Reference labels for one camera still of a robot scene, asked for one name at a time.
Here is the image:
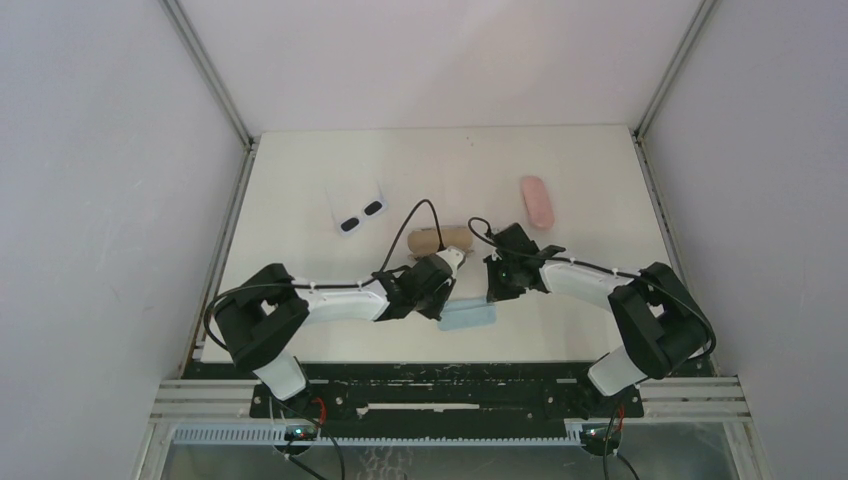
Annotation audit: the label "light blue cloth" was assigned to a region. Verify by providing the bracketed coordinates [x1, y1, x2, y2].
[437, 297, 497, 331]

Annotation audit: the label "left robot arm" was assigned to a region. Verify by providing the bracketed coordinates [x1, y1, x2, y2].
[204, 247, 465, 401]

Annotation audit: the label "aluminium frame rail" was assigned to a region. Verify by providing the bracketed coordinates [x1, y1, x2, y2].
[149, 377, 752, 446]

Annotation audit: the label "pink glasses case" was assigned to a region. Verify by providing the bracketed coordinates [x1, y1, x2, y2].
[520, 176, 555, 231]

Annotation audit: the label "left black camera cable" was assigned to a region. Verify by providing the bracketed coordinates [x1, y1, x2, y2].
[201, 198, 446, 352]

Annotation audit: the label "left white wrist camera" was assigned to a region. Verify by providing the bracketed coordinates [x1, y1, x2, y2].
[436, 246, 466, 274]

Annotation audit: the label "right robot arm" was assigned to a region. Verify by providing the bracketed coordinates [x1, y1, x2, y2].
[478, 223, 716, 397]

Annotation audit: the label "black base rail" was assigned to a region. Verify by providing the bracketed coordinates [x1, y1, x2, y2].
[249, 361, 645, 440]

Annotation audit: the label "white sunglasses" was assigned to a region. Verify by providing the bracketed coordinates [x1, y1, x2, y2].
[325, 179, 389, 237]

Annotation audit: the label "right black camera cable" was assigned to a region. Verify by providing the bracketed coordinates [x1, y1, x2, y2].
[466, 216, 719, 480]

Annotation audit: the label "black camera cable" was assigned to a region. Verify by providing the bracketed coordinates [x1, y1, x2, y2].
[201, 198, 446, 352]
[466, 216, 719, 480]

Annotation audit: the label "patterned glasses case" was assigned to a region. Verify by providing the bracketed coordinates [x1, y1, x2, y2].
[406, 226, 473, 260]

